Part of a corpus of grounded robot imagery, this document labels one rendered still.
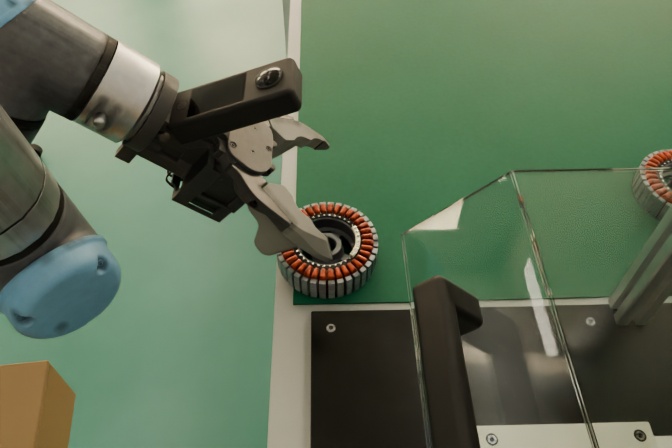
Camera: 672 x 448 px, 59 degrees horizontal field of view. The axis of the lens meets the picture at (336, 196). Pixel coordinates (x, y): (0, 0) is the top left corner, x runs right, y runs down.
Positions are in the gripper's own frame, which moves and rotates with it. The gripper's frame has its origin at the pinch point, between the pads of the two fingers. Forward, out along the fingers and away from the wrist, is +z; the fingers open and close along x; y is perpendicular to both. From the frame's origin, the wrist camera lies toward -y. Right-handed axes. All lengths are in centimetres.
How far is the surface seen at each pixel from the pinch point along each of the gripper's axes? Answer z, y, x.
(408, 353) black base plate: 10.7, 1.9, 12.9
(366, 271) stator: 7.5, 3.7, 3.9
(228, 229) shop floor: 36, 82, -63
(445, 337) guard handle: -10.7, -18.1, 26.6
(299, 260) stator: 1.6, 7.7, 3.0
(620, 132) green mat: 36.3, -18.5, -19.7
